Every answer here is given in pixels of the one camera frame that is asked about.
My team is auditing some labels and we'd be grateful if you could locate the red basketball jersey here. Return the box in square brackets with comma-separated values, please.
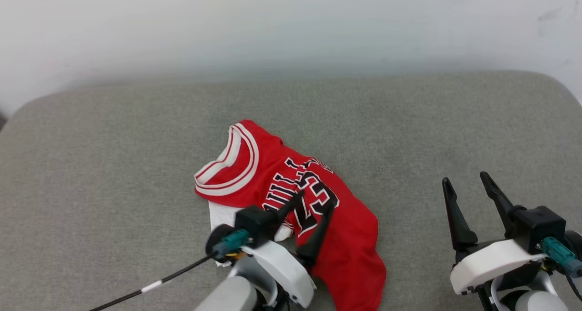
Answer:
[194, 119, 387, 311]

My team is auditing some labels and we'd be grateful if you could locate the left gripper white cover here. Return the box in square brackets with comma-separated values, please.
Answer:
[252, 191, 338, 308]

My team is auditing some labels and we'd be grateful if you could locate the grey fabric sofa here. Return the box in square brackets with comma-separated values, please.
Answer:
[0, 71, 582, 311]

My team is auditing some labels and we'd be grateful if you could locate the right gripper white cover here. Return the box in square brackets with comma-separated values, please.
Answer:
[442, 171, 547, 296]

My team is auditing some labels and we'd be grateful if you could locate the thin black cable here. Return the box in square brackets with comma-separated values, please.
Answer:
[89, 252, 219, 311]

